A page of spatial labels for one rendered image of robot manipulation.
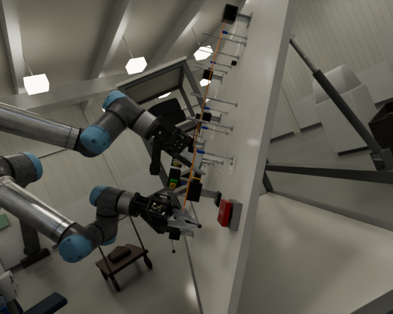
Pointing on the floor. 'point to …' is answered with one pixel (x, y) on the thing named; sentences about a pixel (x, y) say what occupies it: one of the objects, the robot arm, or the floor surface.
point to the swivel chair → (48, 307)
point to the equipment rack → (147, 93)
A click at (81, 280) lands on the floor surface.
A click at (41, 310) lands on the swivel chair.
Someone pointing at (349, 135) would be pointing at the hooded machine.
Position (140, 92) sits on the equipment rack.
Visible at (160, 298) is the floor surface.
